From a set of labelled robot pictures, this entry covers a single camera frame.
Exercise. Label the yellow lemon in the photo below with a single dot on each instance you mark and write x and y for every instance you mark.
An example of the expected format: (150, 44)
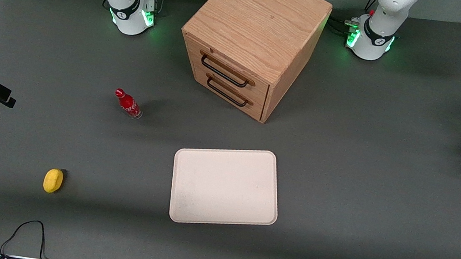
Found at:
(52, 180)

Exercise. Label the wooden drawer cabinet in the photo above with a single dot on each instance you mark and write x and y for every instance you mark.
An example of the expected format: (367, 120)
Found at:
(258, 21)

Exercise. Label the wooden drawer front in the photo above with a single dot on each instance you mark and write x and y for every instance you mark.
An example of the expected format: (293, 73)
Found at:
(259, 89)
(256, 109)

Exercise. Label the beige plastic tray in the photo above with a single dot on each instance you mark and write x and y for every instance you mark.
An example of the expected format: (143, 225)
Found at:
(223, 186)

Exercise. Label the red cola bottle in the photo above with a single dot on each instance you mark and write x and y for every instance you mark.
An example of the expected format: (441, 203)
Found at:
(128, 103)

